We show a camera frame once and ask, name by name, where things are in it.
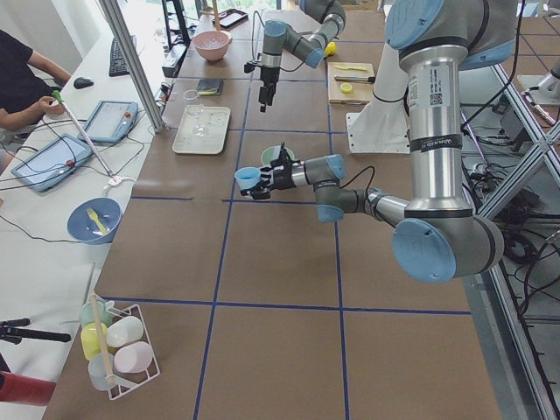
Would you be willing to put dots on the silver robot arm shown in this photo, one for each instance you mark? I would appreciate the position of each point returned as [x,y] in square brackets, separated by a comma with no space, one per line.
[310,49]
[437,235]

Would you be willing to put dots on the black computer mouse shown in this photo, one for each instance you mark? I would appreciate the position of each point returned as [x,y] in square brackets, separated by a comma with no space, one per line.
[83,82]

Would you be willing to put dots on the yellow lemon upper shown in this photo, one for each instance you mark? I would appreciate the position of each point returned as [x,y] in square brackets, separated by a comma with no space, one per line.
[330,49]

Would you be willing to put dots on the black keyboard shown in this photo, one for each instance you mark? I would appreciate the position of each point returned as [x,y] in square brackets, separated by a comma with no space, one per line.
[117,63]

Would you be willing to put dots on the black camera tripod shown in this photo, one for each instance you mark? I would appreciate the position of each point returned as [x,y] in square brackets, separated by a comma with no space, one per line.
[14,331]

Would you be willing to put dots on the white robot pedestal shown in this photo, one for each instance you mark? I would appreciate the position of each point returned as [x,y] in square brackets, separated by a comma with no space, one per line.
[381,127]

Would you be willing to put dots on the mint green bowl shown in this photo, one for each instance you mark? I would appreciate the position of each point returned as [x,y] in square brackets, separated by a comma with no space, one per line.
[270,154]

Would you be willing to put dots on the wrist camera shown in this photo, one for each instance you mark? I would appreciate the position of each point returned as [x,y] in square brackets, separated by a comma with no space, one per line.
[250,66]

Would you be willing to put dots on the person forearm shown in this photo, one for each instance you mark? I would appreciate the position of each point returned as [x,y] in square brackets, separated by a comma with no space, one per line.
[19,120]

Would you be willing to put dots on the aluminium frame post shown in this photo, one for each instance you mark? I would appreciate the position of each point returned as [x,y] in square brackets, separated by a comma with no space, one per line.
[116,23]

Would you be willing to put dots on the person right hand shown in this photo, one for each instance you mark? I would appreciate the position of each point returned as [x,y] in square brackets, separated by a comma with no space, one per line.
[50,106]

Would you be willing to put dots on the teach pendant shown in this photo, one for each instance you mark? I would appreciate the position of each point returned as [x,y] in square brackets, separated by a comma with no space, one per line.
[53,163]
[111,121]

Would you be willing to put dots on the yellow plastic knife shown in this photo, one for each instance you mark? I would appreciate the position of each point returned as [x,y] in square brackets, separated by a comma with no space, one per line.
[351,68]

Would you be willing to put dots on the green cup in rack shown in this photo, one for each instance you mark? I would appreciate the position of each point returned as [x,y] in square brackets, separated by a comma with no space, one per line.
[87,314]

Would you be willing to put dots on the lemon half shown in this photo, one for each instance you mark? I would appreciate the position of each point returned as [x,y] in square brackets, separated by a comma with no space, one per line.
[346,88]

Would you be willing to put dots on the yellow plastic fork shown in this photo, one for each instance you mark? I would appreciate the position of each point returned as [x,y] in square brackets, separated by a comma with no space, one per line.
[94,217]

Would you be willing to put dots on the clear drinking glass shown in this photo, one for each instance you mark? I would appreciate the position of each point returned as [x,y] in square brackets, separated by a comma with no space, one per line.
[192,102]

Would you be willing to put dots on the teach pendant near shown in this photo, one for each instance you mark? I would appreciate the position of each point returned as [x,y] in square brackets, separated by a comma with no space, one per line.
[53,163]

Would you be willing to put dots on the clear cup in rack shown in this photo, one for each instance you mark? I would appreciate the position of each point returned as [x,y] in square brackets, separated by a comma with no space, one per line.
[97,373]

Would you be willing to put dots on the white cup in rack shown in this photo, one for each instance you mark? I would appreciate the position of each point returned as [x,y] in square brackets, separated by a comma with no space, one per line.
[125,331]

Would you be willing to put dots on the teach pendant far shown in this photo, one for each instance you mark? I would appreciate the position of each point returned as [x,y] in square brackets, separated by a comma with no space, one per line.
[111,121]

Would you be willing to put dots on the light blue plastic cup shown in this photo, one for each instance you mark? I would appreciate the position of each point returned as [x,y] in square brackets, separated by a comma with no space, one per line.
[247,177]

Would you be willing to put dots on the pink stick with green tip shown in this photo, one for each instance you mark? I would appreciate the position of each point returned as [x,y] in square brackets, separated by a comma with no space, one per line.
[57,96]

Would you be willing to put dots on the red fire extinguisher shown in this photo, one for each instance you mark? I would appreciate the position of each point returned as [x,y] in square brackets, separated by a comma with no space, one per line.
[16,388]

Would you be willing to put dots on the blue bowl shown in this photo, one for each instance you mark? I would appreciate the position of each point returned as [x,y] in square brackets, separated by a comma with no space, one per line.
[81,228]

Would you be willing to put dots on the cream bear tray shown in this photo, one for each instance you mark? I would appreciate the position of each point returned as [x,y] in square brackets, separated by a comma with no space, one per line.
[202,130]

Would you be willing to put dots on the white wire cup rack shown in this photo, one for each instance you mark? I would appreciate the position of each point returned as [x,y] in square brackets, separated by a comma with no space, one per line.
[121,384]

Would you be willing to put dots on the wooden cutting board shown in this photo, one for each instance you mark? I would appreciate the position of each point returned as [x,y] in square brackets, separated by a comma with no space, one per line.
[362,92]

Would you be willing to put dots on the yellow cup in rack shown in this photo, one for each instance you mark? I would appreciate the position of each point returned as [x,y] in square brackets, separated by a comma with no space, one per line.
[89,341]

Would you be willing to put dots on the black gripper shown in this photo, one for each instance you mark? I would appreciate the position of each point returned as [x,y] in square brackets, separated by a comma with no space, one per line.
[269,75]
[281,177]

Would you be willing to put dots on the pink bowl with ice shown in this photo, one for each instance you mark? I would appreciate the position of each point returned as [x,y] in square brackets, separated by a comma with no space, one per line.
[212,45]

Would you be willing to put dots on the pink cup in rack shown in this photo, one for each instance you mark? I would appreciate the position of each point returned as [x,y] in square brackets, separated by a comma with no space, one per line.
[134,358]

